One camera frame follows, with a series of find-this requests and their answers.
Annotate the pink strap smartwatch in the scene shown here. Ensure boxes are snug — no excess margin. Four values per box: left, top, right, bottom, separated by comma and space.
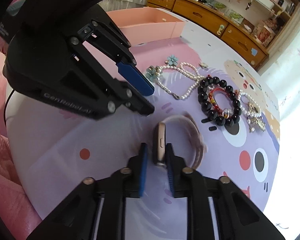
152, 112, 207, 170

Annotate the rhinestone leaf hair comb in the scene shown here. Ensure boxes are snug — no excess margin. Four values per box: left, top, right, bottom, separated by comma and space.
247, 102, 266, 133

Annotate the red string bracelet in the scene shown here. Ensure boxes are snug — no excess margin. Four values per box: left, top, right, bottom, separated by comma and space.
206, 86, 231, 118

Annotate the pink plastic organizer box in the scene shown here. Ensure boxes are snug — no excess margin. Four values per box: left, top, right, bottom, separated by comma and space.
107, 7, 185, 46

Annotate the cartoon printed table mat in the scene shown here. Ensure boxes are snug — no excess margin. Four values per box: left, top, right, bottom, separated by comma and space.
6, 23, 280, 218

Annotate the wooden drawer cabinet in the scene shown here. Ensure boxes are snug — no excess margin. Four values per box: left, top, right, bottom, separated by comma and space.
146, 0, 269, 71

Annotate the white pearl necklace with flowers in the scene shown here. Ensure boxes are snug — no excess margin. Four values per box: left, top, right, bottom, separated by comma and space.
145, 55, 206, 101

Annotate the small gold ring charm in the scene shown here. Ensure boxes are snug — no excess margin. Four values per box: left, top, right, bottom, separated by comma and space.
199, 62, 208, 68

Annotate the black bead bracelet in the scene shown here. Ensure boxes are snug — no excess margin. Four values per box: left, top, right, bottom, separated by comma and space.
197, 76, 242, 127

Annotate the white pearl bracelet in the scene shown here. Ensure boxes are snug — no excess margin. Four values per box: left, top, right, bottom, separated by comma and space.
238, 90, 263, 118

